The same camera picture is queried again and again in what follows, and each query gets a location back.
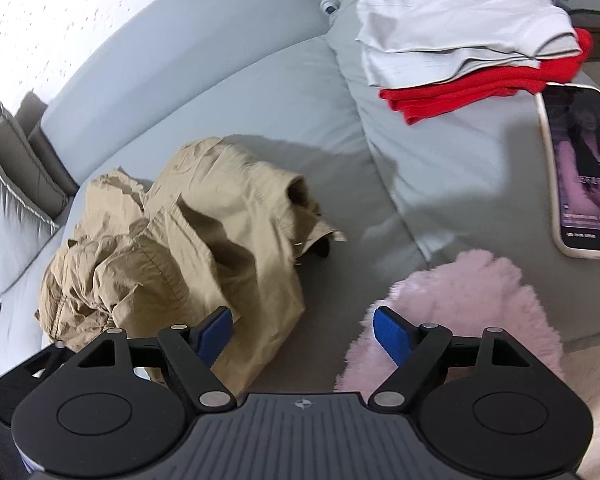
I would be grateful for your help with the smartphone with lit screen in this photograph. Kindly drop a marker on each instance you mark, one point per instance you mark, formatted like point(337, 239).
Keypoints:
point(569, 117)

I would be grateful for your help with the folded red garment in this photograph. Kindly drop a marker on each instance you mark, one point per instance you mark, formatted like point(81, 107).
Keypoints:
point(416, 104)

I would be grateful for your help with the dark grey throw pillow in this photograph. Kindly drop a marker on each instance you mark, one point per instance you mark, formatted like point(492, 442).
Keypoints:
point(29, 159)

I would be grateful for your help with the light grey sofa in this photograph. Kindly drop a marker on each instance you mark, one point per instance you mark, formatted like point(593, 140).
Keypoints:
point(285, 82)

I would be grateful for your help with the light grey throw pillow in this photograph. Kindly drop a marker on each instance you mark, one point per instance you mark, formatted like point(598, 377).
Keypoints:
point(24, 231)

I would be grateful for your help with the folded white shirt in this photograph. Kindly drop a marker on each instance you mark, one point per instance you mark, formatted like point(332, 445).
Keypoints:
point(415, 43)

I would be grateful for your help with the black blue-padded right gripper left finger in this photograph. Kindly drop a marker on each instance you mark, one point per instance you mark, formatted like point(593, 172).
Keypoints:
point(190, 352)

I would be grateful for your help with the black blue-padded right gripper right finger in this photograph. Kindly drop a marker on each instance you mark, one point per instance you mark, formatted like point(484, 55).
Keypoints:
point(419, 355)

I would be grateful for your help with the beige khaki trousers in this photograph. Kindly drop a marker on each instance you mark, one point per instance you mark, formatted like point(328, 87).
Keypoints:
point(217, 228)

